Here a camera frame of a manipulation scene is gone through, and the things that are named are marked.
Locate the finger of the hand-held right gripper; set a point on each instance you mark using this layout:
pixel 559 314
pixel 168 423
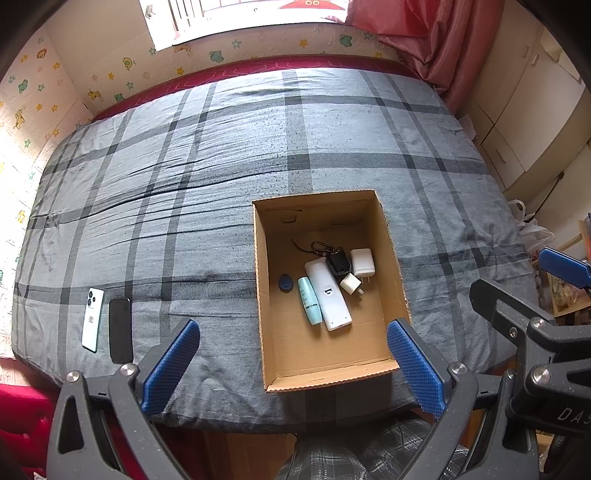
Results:
pixel 565 270
pixel 498 307

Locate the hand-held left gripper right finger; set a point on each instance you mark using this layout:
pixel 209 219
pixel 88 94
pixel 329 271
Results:
pixel 415 364

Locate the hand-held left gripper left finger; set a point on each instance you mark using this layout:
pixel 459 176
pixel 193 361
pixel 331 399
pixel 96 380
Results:
pixel 171 364

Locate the white remote control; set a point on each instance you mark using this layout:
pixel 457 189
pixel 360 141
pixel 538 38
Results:
pixel 330 304

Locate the small white charger plug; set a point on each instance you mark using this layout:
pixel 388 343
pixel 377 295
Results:
pixel 349 282

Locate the large white charger plug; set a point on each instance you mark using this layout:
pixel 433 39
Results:
pixel 362 262

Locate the cardboard box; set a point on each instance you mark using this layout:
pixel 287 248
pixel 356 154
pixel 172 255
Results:
pixel 295 341

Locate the teal cosmetic tube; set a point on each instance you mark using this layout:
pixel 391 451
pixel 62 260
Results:
pixel 309 300

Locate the black key case with carabiner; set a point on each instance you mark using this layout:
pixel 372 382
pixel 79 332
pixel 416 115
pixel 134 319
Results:
pixel 339 264

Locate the blue key fob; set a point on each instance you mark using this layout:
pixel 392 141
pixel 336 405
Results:
pixel 286 284

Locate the white plastic bag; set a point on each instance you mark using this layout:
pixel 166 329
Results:
pixel 531 230

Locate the black smartphone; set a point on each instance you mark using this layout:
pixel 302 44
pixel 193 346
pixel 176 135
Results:
pixel 121 332

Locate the white smartphone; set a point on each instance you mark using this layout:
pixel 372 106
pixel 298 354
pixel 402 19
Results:
pixel 92 323

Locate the person's plaid trouser legs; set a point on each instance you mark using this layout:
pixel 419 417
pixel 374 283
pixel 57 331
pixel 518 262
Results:
pixel 332 461

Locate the red tufted cushion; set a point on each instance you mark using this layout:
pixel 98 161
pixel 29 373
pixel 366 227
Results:
pixel 23 415

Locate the grey plaid blanket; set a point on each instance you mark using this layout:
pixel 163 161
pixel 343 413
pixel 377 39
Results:
pixel 184 207

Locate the cream cabinet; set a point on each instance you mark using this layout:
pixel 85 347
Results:
pixel 521 115

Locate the pink curtain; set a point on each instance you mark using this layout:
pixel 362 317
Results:
pixel 438 46

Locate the red quilted mattress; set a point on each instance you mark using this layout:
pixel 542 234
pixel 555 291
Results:
pixel 240 71

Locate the window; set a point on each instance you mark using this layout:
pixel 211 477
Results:
pixel 207 14

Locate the red paper window decoration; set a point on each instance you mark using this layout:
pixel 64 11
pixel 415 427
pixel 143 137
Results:
pixel 314 3

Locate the wooden bed frame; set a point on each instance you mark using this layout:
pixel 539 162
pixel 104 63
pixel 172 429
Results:
pixel 249 457

